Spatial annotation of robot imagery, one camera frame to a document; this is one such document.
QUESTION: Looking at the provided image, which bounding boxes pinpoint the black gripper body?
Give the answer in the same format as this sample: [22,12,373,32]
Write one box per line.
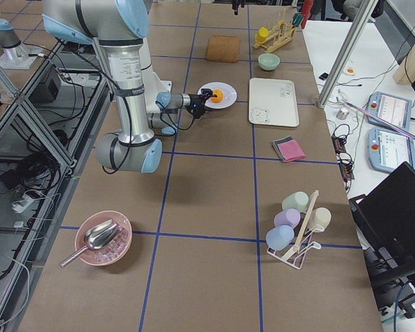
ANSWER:
[188,94,210,118]

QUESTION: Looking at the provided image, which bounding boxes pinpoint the orange fruit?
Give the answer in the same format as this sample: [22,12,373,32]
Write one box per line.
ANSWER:
[210,89,223,104]

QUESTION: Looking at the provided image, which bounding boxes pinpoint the white round plate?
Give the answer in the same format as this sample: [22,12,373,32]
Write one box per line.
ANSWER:
[198,82,237,109]

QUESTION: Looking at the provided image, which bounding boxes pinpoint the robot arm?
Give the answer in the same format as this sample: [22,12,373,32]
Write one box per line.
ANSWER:
[42,1,163,174]

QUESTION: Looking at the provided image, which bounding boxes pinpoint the cream bear tray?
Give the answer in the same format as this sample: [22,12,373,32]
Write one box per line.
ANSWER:
[248,77,299,128]

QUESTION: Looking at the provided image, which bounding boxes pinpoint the yellow mug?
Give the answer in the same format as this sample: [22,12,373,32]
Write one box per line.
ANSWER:
[255,26,269,44]

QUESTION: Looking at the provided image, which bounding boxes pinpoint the wooden cutting board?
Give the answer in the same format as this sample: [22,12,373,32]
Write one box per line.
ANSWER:
[205,35,241,63]

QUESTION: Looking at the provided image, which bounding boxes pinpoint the wooden dish rack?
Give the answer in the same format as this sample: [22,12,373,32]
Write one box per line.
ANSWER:
[252,9,297,53]

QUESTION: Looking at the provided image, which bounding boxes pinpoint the dark green mug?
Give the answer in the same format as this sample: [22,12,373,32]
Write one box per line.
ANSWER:
[290,12,304,28]

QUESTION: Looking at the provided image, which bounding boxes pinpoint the green ceramic bowl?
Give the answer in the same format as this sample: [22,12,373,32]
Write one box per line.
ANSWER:
[257,53,281,71]

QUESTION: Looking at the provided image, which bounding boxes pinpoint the red cylinder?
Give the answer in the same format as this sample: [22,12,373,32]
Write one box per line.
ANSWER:
[302,0,314,21]

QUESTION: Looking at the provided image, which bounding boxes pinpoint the pink and grey cloths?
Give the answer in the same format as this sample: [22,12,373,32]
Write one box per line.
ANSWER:
[272,136,306,163]

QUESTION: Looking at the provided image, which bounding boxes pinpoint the small black device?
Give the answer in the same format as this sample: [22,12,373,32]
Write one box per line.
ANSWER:
[319,73,329,80]

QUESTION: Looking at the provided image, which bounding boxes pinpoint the fried egg toy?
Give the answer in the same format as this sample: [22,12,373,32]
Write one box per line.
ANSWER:
[344,67,355,76]

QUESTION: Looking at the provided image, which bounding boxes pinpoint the small metal cylinder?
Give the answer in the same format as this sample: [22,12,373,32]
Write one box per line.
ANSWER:
[336,107,349,120]

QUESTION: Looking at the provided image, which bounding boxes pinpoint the green plastic cup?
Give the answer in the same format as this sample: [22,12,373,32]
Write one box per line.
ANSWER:
[282,191,309,212]

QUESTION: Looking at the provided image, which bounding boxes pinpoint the purple plastic cup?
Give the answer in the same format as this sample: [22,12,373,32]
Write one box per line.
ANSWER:
[274,208,301,228]

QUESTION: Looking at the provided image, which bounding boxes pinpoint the blue plastic cup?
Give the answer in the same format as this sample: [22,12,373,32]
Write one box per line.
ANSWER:
[266,225,295,251]

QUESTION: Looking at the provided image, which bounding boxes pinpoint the metal scoop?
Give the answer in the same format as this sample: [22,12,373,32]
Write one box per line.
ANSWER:
[59,219,119,268]

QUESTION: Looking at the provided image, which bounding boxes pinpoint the beige plastic cup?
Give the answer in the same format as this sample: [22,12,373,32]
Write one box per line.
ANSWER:
[307,207,331,231]

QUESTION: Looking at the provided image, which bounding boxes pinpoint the pink grabber stick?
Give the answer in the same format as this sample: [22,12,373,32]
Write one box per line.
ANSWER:
[337,91,415,140]

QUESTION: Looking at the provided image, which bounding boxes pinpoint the pink bowl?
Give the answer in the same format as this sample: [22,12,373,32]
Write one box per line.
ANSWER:
[75,210,133,266]

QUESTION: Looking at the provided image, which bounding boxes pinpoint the lower teach pendant tablet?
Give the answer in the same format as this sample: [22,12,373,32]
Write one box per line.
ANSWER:
[368,127,415,173]

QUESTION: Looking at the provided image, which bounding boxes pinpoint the teach pendant tablet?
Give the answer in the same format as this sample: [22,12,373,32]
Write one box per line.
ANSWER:
[368,127,415,173]
[366,91,413,130]

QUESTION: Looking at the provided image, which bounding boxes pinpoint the upper teach pendant tablet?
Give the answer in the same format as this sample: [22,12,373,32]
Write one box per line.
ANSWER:
[366,91,413,130]

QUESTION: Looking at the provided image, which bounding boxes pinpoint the black laptop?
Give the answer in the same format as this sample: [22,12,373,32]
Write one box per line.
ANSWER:
[350,162,415,287]

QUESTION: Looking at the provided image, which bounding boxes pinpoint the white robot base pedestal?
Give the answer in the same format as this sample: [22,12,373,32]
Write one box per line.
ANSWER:
[139,38,172,113]

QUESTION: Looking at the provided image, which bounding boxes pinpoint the aluminium frame post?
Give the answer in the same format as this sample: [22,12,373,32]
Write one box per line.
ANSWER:
[317,0,384,109]

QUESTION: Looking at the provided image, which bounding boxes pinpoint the white wire cup rack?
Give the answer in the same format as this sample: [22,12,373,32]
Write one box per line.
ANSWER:
[266,190,324,270]

